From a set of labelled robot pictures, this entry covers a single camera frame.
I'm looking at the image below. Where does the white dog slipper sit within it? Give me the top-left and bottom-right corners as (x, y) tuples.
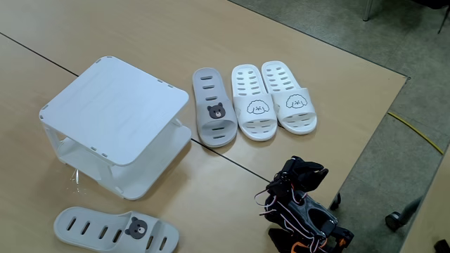
(261, 60), (318, 136)
(231, 63), (278, 142)

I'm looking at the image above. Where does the grey bear slipper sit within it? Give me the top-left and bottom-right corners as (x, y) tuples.
(53, 206), (179, 253)
(192, 67), (238, 148)

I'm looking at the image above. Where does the white two-shelf shoe rack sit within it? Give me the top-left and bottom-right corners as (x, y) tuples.
(38, 55), (193, 201)

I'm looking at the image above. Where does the black table caster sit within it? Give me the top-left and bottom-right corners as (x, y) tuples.
(329, 192), (342, 211)

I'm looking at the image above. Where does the black chair base caster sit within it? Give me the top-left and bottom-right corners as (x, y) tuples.
(385, 195), (423, 232)

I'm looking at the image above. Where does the metal chair leg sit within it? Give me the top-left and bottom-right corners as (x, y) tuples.
(362, 0), (374, 22)

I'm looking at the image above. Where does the dark chair leg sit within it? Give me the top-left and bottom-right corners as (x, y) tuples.
(437, 6), (450, 35)

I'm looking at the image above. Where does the yellow floor cable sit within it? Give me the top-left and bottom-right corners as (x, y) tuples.
(387, 111), (445, 155)

